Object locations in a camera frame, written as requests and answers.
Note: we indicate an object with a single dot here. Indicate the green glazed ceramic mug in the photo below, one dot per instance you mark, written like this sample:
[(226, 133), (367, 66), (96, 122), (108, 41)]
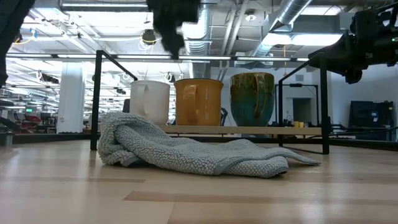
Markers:
[(250, 102)]

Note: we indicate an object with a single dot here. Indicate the white building column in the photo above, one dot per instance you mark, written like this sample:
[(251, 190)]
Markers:
[(70, 99)]

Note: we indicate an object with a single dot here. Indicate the black ceiling device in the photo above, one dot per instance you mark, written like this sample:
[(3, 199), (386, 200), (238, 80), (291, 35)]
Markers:
[(149, 35)]

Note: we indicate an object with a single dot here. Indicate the black desk monitor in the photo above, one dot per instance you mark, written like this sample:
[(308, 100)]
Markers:
[(126, 106)]

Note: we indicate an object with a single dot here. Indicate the white ceramic mug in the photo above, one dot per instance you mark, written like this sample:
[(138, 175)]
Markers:
[(155, 99)]

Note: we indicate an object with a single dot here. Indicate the wooden shelf with black frame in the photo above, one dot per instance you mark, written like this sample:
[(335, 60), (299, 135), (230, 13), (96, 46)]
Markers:
[(236, 130)]

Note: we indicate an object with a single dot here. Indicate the grey-blue textured cloth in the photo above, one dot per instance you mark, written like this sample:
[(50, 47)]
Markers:
[(186, 155)]

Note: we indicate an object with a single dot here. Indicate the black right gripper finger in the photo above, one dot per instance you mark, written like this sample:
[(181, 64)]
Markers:
[(354, 77), (334, 62)]

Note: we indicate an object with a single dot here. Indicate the silver ventilation duct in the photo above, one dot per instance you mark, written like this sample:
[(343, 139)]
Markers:
[(289, 12)]

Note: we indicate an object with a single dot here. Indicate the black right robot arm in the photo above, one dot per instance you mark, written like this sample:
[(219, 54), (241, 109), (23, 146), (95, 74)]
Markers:
[(385, 40)]

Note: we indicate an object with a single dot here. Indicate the black equipment cabinet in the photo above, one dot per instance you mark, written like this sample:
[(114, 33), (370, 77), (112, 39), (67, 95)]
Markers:
[(371, 119)]

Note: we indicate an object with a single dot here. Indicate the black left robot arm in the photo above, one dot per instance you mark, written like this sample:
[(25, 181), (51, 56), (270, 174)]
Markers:
[(12, 25)]

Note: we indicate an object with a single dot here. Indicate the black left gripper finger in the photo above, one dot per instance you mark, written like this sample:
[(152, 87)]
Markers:
[(174, 43)]

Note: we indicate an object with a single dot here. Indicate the yellow ceramic mug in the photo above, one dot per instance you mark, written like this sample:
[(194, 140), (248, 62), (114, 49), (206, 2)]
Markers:
[(205, 102)]

